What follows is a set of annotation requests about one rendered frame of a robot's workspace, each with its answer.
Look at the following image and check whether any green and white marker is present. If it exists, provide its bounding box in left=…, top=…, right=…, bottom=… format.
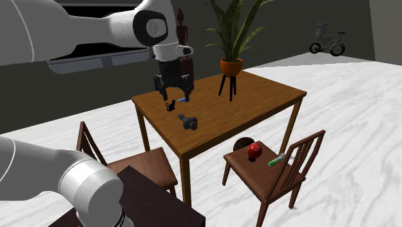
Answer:
left=267, top=152, right=296, bottom=168

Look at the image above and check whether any brown wooden table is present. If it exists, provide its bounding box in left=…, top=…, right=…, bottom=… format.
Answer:
left=131, top=70, right=308, bottom=207

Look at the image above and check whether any red apple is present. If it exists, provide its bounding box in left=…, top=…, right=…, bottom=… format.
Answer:
left=247, top=142, right=263, bottom=160

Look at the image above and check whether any grey framed wall window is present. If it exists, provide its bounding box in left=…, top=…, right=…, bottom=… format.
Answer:
left=46, top=0, right=155, bottom=75

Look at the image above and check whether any brown wooden chair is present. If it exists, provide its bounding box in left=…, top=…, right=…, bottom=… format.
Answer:
left=75, top=121, right=179, bottom=197
left=222, top=129, right=327, bottom=227

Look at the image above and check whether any grey dumbbell-shaped object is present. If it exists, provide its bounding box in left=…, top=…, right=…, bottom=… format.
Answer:
left=177, top=113, right=199, bottom=132

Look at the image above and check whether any dark red tall figure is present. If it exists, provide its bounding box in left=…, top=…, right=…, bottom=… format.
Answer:
left=175, top=7, right=195, bottom=90

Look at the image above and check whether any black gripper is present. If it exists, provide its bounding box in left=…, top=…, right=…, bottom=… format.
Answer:
left=153, top=57, right=193, bottom=103

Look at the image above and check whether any dark robot stand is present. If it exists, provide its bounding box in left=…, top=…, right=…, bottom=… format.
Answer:
left=48, top=165, right=207, bottom=227

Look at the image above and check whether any green plant in orange pot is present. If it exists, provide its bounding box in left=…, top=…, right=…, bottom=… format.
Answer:
left=202, top=0, right=276, bottom=103

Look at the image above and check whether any grey tricycle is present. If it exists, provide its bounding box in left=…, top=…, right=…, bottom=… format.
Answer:
left=309, top=21, right=347, bottom=57

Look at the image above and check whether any dark brown round bowl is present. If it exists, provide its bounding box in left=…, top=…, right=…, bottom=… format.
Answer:
left=233, top=137, right=256, bottom=152

